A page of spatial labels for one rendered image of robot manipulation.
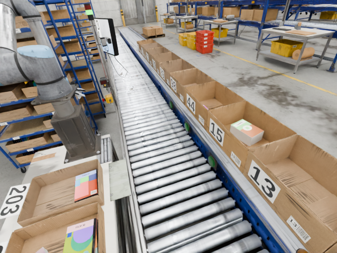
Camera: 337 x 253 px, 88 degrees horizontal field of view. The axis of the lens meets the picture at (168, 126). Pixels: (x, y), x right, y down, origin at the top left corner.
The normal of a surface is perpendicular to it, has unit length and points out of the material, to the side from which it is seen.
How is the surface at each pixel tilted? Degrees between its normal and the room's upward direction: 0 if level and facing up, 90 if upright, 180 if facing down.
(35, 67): 89
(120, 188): 0
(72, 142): 90
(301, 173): 2
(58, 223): 89
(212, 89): 90
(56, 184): 0
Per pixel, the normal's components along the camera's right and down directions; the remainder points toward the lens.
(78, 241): -0.08, -0.80
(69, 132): 0.30, 0.55
